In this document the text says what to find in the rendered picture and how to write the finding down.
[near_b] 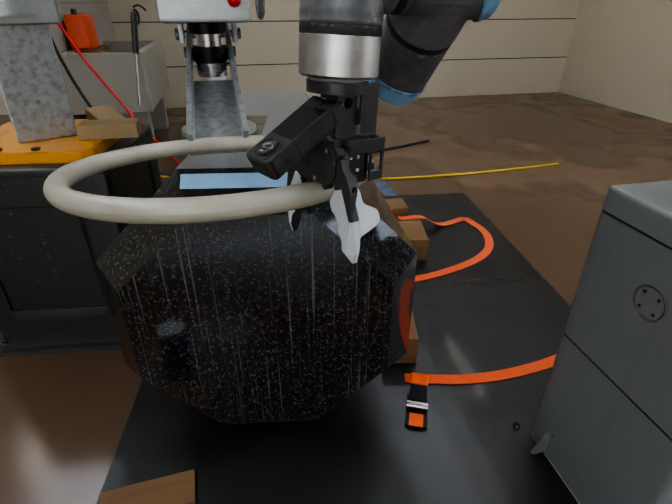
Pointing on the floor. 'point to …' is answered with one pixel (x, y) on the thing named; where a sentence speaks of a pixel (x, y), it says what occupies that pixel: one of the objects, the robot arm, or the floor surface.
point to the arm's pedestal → (617, 359)
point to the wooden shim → (155, 491)
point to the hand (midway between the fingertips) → (317, 244)
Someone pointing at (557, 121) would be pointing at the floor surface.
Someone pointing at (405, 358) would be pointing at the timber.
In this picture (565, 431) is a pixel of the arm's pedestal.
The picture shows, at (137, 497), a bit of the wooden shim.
